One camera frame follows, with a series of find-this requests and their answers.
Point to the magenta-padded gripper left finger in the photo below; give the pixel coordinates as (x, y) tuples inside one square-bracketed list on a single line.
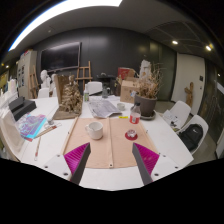
[(77, 159)]

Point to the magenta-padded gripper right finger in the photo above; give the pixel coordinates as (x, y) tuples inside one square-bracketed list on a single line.
[(146, 160)]

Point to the clear bottle with red label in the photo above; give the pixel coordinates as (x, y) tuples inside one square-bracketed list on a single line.
[(135, 118)]

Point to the flat round red coaster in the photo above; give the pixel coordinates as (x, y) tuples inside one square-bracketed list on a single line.
[(133, 139)]

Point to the white mug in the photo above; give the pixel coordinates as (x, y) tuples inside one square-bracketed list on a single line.
[(95, 130)]

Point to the paintbrush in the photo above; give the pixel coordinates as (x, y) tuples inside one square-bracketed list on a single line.
[(37, 148), (48, 130)]

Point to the grey plant saucer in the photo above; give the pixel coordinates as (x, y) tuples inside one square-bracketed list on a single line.
[(148, 117)]

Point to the small ink jar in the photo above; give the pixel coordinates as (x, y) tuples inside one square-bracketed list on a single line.
[(50, 121)]

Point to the yellow marker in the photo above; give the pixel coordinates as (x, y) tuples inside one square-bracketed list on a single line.
[(123, 117)]

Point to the white papers stack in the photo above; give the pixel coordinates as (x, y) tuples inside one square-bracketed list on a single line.
[(170, 117)]

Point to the black backpack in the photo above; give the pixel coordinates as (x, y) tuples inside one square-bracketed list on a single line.
[(190, 137)]

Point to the dried plant in grey pot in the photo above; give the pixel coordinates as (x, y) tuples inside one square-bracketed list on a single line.
[(146, 105)]

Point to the spread newspaper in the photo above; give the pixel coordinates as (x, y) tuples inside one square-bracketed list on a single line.
[(103, 108)]

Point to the colourful painting sheet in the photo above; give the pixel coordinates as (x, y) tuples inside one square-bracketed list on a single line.
[(30, 126)]

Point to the small white cup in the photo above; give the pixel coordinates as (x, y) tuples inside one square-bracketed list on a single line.
[(121, 106)]

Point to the golden sculpture on wooden base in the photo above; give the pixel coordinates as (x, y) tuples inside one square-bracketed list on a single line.
[(71, 100)]

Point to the white chair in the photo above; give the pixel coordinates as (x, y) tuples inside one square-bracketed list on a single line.
[(94, 88), (43, 93), (200, 121), (181, 108)]

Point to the green spray bottle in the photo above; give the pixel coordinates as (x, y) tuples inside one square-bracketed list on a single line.
[(86, 95)]

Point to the brown cardboard box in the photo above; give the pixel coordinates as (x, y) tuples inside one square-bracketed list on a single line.
[(128, 91)]

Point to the glass pitcher with black lid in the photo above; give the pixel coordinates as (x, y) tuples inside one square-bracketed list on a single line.
[(105, 92)]

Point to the black box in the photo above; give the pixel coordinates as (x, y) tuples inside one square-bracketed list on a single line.
[(21, 108)]

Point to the white plaster bust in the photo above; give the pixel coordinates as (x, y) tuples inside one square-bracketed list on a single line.
[(45, 78), (53, 82)]

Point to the wooden easel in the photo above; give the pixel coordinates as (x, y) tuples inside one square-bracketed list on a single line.
[(84, 75), (34, 81)]

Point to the red box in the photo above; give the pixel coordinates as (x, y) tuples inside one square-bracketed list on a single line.
[(125, 73)]

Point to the white plaster statue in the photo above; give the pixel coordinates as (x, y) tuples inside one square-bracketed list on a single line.
[(145, 68)]

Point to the white shelf unit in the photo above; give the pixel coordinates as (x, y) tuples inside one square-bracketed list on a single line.
[(24, 71)]

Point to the round ceiling spotlight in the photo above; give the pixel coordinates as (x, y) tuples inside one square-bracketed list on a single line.
[(208, 48), (175, 42)]

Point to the long ceiling light panel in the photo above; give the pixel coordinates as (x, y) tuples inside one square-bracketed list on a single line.
[(66, 7)]

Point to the black wall screen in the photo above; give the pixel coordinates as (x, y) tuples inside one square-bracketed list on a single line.
[(60, 56)]

